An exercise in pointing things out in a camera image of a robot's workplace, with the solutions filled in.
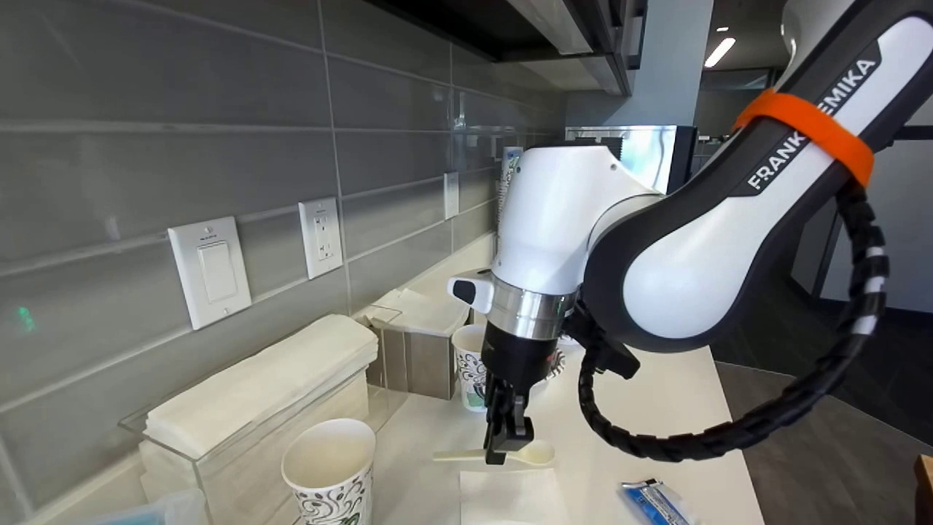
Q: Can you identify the metal paper towel holder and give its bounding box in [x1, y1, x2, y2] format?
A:
[359, 288, 472, 403]

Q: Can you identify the blue white snack wrapper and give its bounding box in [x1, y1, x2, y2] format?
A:
[617, 475, 694, 525]

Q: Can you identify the dark overhead shelf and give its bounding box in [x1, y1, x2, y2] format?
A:
[369, 0, 652, 98]

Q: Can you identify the ceiling light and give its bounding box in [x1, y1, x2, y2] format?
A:
[704, 34, 742, 73]

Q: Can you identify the narrow orange strap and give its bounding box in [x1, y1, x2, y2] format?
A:
[733, 87, 878, 189]

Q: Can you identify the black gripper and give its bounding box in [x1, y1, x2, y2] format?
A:
[480, 324, 566, 467]

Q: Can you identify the white wall outlet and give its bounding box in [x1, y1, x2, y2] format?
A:
[294, 196, 348, 281]

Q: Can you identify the white paper towel stack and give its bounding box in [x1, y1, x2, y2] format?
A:
[375, 285, 469, 339]

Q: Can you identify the white plastic spoon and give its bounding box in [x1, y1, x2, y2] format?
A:
[433, 440, 561, 470]

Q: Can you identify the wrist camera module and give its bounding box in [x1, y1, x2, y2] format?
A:
[448, 273, 503, 318]

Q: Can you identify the patterned white paper cup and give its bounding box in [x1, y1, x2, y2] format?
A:
[277, 416, 380, 525]
[449, 324, 496, 413]

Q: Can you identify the long folded napkin stack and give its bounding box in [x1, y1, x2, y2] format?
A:
[144, 313, 383, 461]

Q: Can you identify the white wall switch plate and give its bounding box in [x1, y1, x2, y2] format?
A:
[163, 213, 255, 333]

